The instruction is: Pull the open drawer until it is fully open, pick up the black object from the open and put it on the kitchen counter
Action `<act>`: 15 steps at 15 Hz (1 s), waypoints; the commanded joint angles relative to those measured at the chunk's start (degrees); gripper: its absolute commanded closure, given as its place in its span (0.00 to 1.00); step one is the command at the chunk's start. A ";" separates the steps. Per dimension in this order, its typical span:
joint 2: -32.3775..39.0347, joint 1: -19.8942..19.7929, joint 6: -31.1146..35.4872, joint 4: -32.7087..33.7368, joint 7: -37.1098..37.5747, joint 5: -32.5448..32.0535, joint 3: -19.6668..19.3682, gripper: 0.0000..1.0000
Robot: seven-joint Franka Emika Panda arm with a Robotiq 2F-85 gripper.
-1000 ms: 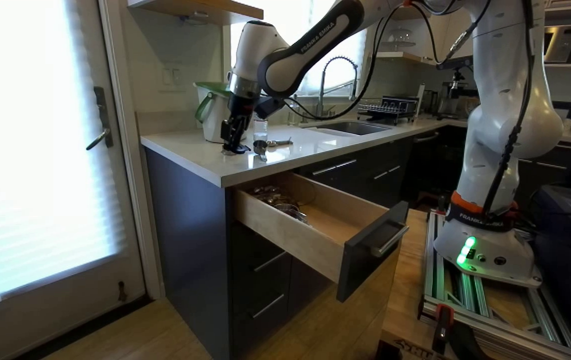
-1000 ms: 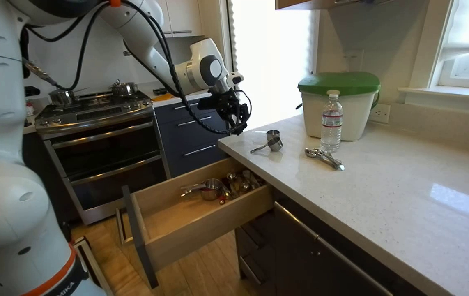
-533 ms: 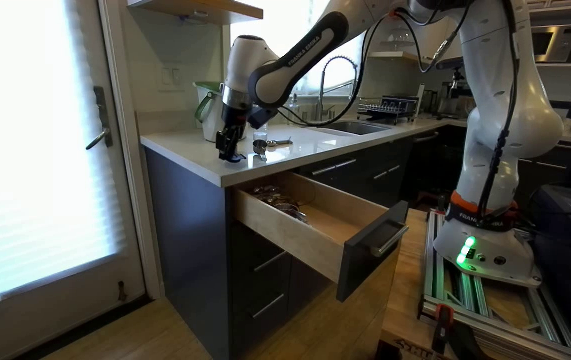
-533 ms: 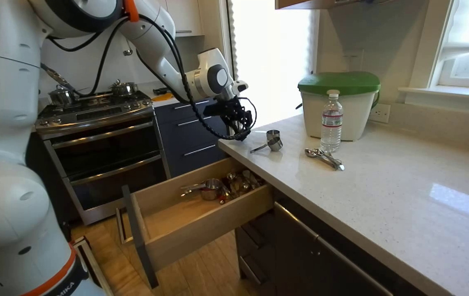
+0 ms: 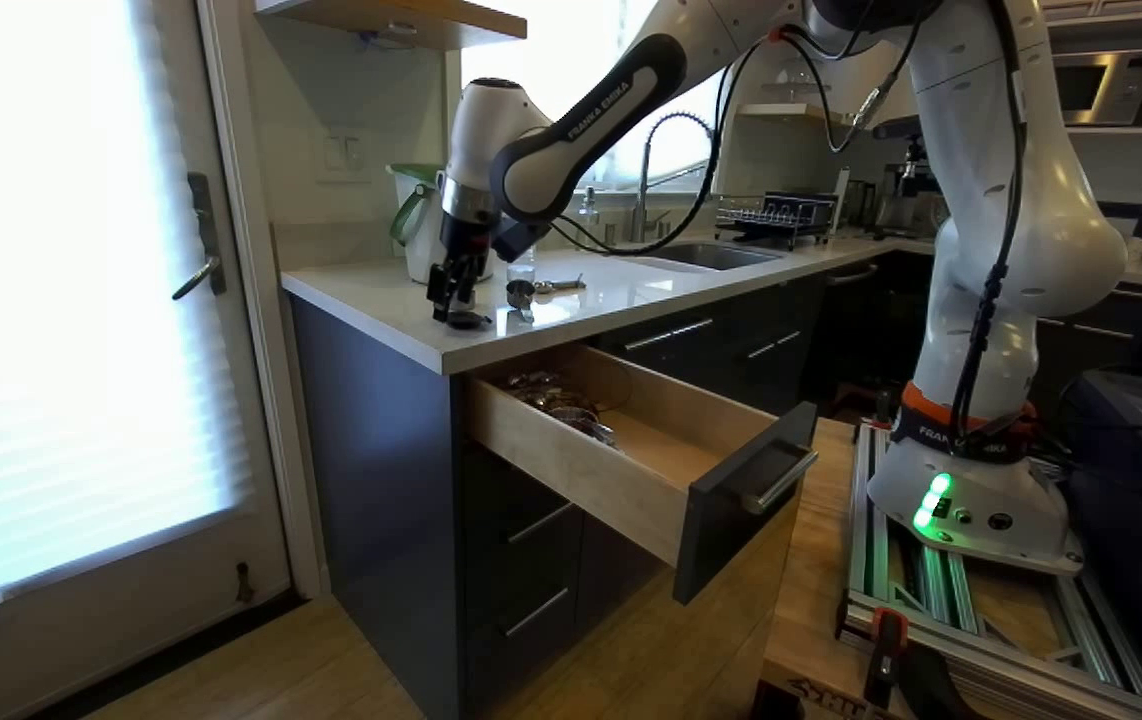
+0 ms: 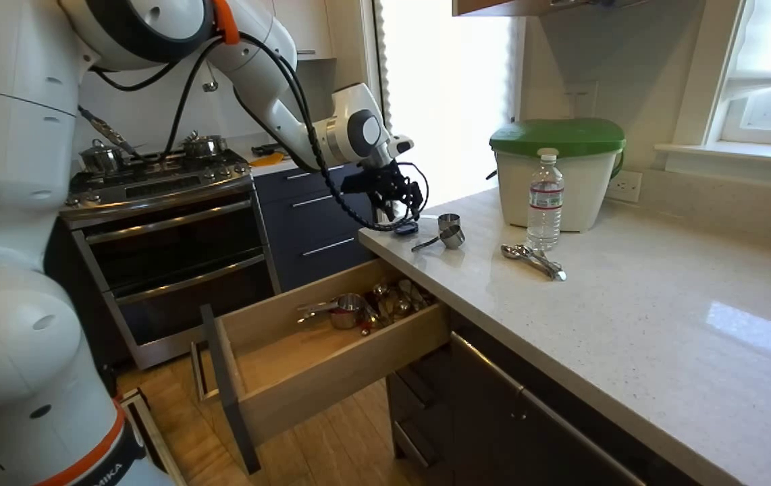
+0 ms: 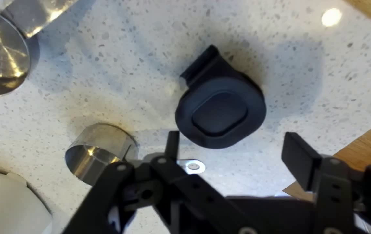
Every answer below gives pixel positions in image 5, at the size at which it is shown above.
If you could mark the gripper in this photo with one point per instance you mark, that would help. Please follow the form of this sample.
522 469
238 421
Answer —
464 243

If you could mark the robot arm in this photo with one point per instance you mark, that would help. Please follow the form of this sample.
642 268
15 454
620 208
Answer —
991 230

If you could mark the small black round object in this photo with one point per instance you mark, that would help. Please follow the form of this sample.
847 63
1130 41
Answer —
470 320

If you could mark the heap of items in drawer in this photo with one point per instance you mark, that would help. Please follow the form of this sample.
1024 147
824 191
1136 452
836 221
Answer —
561 400

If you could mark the kitchen tap with spring neck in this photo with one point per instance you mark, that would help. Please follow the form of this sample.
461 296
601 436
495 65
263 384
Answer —
643 190

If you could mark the dark drawer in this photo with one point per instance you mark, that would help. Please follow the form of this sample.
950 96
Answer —
676 345
521 510
526 650

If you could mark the open wooden drawer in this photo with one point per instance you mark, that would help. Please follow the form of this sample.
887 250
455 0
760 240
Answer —
631 470

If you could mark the white bin with green lid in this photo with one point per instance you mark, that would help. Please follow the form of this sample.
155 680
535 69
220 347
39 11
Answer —
419 235

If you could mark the metal measuring cup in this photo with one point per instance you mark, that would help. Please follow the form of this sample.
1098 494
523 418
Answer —
521 293

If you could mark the clear glass jar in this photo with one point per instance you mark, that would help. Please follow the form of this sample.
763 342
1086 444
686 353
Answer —
522 265

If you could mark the soap dispenser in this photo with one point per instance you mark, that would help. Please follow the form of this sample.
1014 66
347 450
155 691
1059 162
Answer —
589 205

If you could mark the steel sink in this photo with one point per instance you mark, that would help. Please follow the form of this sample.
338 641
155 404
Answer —
706 256

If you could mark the window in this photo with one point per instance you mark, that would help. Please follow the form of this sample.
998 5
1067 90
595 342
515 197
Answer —
571 60

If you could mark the black dish rack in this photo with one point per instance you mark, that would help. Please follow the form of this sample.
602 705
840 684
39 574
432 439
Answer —
776 215

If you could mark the white glass door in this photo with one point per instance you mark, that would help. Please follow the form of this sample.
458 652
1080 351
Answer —
81 350

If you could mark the coffee machine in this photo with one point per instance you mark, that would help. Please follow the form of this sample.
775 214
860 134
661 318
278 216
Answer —
906 185

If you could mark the red and black clamp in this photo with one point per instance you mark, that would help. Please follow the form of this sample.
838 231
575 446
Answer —
886 655

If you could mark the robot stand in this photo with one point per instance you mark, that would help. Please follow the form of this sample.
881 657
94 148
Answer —
941 590

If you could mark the built-in steel microwave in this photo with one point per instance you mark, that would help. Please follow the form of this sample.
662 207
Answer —
1111 82

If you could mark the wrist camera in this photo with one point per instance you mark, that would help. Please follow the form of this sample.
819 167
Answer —
519 238

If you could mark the white wall switch plate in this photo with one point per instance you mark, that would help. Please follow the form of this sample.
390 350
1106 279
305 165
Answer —
344 156

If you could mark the wooden wall shelf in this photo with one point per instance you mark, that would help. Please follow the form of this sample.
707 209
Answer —
401 18

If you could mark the floating wall shelf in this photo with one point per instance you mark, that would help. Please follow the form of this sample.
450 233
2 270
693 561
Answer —
791 111

